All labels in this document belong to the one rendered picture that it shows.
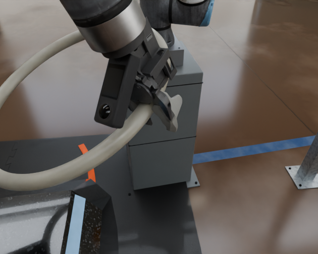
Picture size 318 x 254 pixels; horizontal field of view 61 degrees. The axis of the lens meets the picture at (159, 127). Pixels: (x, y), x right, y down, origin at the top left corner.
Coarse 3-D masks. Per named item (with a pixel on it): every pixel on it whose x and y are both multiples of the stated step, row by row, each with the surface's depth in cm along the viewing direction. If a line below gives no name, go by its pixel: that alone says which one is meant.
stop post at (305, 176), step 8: (312, 144) 172; (312, 152) 172; (304, 160) 181; (312, 160) 173; (288, 168) 194; (296, 168) 194; (304, 168) 182; (312, 168) 177; (296, 176) 188; (304, 176) 182; (312, 176) 183; (296, 184) 183; (304, 184) 183; (312, 184) 183
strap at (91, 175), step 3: (81, 144) 211; (81, 147) 209; (84, 147) 209; (81, 150) 206; (84, 150) 206; (87, 150) 206; (93, 168) 192; (90, 171) 190; (93, 171) 190; (90, 174) 188; (93, 174) 188; (90, 177) 186; (93, 177) 186; (93, 180) 184
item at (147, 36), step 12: (144, 36) 39; (132, 48) 38; (144, 48) 43; (156, 48) 44; (168, 48) 44; (144, 60) 43; (156, 60) 43; (144, 72) 42; (156, 72) 43; (168, 72) 46; (144, 84) 42; (156, 84) 44; (132, 96) 46; (144, 96) 44
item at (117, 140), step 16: (48, 48) 75; (64, 48) 77; (32, 64) 75; (16, 80) 73; (0, 96) 69; (144, 112) 47; (128, 128) 45; (112, 144) 45; (80, 160) 44; (96, 160) 44; (0, 176) 49; (16, 176) 47; (32, 176) 46; (48, 176) 45; (64, 176) 44
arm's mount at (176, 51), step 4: (176, 40) 138; (176, 44) 135; (180, 44) 135; (172, 48) 131; (176, 48) 131; (180, 48) 131; (172, 52) 130; (176, 52) 131; (180, 52) 131; (172, 56) 132; (176, 56) 132; (180, 56) 132; (176, 60) 133; (180, 60) 134; (176, 64) 135; (180, 64) 135
